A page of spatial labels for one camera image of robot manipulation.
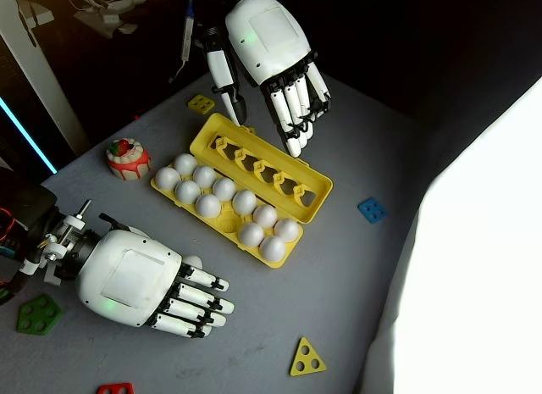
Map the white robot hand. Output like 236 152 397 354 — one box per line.
75 213 236 340
193 0 334 158

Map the yellow egg carton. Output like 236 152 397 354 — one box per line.
150 112 335 270

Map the yellow square holed block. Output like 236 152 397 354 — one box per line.
187 94 216 114

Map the green pentagon holed block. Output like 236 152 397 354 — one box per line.
15 294 64 337

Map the toy strawberry cake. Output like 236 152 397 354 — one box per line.
105 138 152 182

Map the red holed toy block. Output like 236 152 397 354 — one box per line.
96 382 136 394

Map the white machine part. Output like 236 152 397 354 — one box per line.
67 0 147 39

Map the grey table cloth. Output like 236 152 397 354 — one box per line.
0 69 542 394

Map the cyan light strip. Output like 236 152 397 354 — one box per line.
0 96 58 175

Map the yellow triangle holed block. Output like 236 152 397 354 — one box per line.
289 336 328 377

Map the blue square holed block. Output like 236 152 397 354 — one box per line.
357 197 390 225

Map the white cable with connector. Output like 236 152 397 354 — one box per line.
168 0 198 85

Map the white frame post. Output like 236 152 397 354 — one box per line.
0 0 92 158

